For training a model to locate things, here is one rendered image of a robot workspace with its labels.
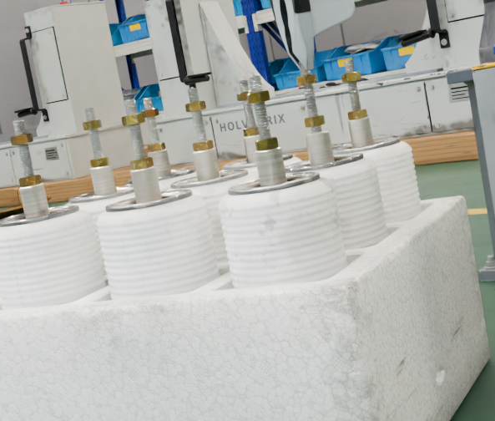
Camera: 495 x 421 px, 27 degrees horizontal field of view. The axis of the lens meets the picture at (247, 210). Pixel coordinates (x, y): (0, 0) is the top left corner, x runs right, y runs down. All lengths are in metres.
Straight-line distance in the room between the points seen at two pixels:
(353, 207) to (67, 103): 3.60
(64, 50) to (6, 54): 4.35
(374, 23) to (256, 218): 10.15
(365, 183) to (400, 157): 0.12
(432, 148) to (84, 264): 2.33
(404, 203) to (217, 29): 2.99
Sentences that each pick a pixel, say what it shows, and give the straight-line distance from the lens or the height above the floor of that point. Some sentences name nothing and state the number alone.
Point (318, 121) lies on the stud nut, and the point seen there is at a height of 0.29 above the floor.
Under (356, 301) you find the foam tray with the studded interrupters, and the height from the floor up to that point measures 0.17.
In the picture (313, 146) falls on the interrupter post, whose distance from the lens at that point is 0.95.
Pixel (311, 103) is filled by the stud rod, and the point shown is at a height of 0.31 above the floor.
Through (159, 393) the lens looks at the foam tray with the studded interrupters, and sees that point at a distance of 0.85.
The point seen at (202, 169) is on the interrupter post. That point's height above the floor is 0.26.
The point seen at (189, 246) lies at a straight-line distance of 0.87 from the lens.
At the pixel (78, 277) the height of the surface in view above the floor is 0.20.
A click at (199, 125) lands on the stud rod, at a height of 0.30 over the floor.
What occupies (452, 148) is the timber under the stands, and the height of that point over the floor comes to 0.04.
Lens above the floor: 0.34
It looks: 7 degrees down
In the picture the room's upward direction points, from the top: 10 degrees counter-clockwise
